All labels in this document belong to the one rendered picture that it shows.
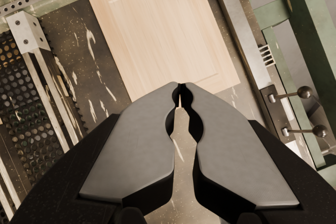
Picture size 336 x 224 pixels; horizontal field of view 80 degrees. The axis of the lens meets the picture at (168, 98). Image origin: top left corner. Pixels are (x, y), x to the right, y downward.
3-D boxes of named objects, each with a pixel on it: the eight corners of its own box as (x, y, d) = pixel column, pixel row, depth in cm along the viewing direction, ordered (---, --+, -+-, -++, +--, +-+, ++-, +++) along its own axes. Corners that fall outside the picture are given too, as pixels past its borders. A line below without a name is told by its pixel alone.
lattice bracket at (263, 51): (264, 46, 71) (268, 44, 68) (271, 64, 71) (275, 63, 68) (253, 50, 71) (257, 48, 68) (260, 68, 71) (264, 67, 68)
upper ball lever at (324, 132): (282, 124, 69) (328, 121, 57) (287, 134, 69) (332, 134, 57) (276, 128, 67) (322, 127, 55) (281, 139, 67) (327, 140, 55)
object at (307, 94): (269, 91, 68) (312, 82, 57) (274, 101, 69) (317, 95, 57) (263, 95, 67) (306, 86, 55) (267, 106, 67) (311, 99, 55)
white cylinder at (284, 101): (290, 117, 72) (282, 96, 72) (296, 118, 69) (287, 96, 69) (282, 120, 72) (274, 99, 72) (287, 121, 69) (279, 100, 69)
